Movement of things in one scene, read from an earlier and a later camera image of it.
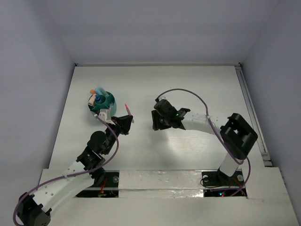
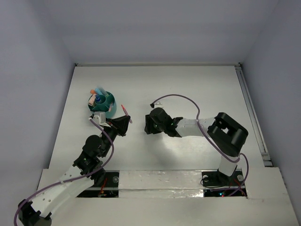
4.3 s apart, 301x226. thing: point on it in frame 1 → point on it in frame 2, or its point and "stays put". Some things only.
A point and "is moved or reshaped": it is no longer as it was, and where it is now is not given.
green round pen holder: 101,102 stays put
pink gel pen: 129,113 is moved or reshaped
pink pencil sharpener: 91,100 stays put
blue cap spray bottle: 98,98 stays put
